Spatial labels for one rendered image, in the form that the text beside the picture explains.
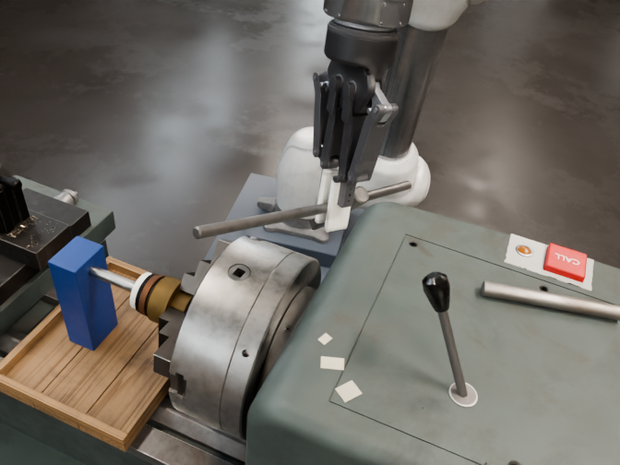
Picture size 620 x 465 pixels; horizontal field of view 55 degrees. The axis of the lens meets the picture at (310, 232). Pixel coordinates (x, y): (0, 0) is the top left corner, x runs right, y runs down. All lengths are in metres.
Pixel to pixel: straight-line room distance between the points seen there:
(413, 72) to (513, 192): 2.21
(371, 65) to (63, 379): 0.87
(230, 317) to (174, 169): 2.39
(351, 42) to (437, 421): 0.45
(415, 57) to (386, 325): 0.62
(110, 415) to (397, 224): 0.62
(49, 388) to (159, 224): 1.73
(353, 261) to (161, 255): 1.88
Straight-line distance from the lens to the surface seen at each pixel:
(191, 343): 0.89
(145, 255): 2.73
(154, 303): 1.04
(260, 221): 0.61
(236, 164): 3.25
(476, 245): 1.00
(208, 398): 0.92
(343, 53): 0.62
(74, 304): 1.19
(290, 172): 1.51
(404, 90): 1.32
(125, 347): 1.27
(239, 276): 0.92
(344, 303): 0.85
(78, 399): 1.22
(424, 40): 1.24
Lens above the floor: 1.88
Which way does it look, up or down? 41 degrees down
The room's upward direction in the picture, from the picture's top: 7 degrees clockwise
